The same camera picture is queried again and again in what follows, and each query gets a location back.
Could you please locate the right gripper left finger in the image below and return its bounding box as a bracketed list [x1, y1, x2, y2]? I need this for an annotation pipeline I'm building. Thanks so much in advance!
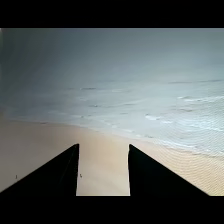
[0, 143, 80, 197]

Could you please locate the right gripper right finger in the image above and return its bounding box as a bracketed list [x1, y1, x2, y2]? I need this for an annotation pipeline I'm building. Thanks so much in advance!
[128, 143, 210, 197]

